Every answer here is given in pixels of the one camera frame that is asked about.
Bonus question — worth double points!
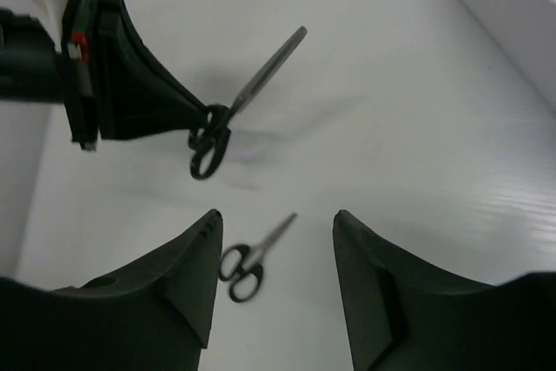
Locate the large black scissors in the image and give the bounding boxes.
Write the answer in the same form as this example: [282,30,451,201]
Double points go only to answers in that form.
[188,26,308,181]

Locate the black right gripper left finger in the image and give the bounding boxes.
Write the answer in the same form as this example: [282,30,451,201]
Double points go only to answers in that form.
[1,209,223,370]

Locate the white organizer box left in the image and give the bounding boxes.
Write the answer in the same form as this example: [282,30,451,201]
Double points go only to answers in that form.
[461,0,555,106]

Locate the small black scissors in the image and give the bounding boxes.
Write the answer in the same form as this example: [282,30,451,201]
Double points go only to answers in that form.
[218,212,298,303]

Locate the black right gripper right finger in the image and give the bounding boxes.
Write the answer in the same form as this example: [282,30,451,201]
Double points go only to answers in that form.
[333,210,555,370]

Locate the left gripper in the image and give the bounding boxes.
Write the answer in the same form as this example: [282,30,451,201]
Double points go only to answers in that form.
[1,0,208,151]

